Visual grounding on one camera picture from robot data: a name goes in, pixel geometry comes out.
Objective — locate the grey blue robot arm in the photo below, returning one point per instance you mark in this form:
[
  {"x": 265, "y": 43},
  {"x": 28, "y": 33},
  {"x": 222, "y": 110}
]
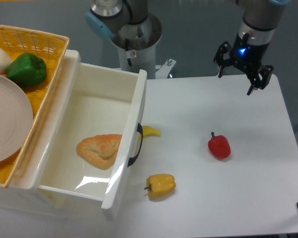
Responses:
[{"x": 260, "y": 19}]

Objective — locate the yellow woven basket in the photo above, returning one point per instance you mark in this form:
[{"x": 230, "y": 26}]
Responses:
[{"x": 37, "y": 56}]

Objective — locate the red bell pepper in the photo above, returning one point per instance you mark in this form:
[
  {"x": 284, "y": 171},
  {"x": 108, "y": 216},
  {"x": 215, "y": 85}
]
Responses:
[{"x": 219, "y": 146}]

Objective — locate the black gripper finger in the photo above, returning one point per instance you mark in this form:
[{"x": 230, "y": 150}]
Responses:
[
  {"x": 259, "y": 78},
  {"x": 222, "y": 57}
]

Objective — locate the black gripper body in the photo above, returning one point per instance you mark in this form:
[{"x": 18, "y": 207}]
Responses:
[{"x": 246, "y": 57}]

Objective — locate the pink ribbed plate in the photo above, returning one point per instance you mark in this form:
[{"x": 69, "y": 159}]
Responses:
[{"x": 16, "y": 117}]

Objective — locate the triangle puff pastry bread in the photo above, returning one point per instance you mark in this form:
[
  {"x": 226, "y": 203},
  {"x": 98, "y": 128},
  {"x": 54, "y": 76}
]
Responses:
[{"x": 100, "y": 150}]

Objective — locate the yellow banana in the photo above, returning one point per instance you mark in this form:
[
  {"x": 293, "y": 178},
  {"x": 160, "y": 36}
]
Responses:
[{"x": 150, "y": 131}]

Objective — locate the yellow bell pepper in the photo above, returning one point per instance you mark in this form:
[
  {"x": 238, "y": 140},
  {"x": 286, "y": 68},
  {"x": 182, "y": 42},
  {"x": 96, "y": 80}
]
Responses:
[{"x": 160, "y": 185}]

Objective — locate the open white upper drawer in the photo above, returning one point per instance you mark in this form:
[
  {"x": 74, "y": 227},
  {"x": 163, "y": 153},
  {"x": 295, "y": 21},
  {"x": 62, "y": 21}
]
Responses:
[{"x": 102, "y": 101}]

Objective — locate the green bell pepper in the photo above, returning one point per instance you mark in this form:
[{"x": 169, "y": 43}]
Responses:
[{"x": 27, "y": 70}]

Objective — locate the black drawer handle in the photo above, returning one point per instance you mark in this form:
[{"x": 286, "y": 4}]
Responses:
[{"x": 139, "y": 142}]

